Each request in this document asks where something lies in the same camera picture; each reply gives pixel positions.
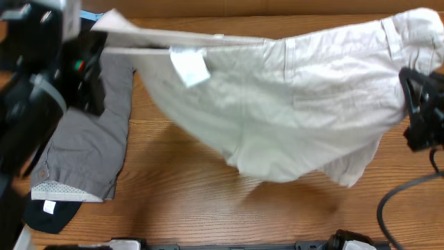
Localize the beige shorts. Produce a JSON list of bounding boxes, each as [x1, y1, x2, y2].
[[94, 8, 443, 187]]

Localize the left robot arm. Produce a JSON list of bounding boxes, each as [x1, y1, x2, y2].
[[1, 0, 107, 249]]

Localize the light blue garment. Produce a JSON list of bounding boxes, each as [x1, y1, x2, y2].
[[80, 10, 103, 22]]

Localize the grey shorts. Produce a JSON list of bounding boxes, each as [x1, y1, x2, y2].
[[30, 53, 135, 202]]

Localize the black garment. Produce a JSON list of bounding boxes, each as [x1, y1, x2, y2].
[[23, 16, 107, 234]]

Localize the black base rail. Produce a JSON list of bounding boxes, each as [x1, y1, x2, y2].
[[41, 228, 393, 250]]

